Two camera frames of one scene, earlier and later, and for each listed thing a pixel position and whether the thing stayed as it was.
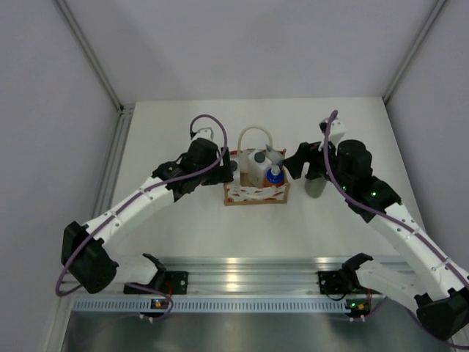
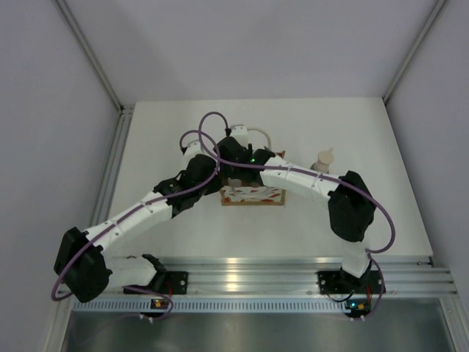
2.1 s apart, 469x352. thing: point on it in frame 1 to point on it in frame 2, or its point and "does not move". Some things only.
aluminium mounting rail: [242, 276] does not move
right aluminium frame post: [385, 97] does not move
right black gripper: [306, 153] to [226, 171]
